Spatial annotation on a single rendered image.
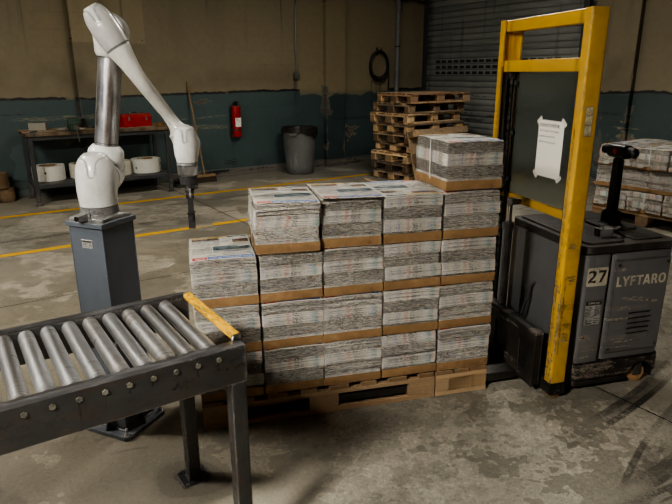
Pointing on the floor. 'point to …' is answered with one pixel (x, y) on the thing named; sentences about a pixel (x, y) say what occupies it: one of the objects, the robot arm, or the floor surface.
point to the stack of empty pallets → (399, 120)
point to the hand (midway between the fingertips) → (191, 220)
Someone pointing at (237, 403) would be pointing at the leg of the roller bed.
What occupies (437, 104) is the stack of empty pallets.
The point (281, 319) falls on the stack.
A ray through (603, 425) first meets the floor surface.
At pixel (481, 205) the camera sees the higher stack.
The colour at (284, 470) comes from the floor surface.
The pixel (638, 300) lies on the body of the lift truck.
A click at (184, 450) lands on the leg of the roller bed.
